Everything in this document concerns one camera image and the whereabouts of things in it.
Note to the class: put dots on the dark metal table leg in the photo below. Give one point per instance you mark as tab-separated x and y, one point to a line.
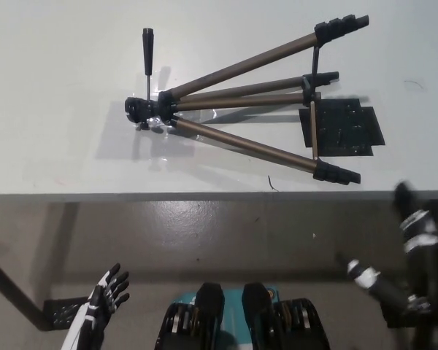
11	288

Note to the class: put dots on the thin black curled thread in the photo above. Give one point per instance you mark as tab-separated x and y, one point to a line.
415	84

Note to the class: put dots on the bronze and black camera tripod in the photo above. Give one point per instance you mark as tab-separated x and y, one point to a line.
241	66

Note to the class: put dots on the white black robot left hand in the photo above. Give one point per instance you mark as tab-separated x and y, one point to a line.
102	302

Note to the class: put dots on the black teal robot torso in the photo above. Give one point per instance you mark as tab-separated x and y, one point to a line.
241	317

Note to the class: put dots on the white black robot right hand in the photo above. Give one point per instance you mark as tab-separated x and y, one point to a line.
421	255

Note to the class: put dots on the black perforated floor plate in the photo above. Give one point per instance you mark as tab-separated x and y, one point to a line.
64	311

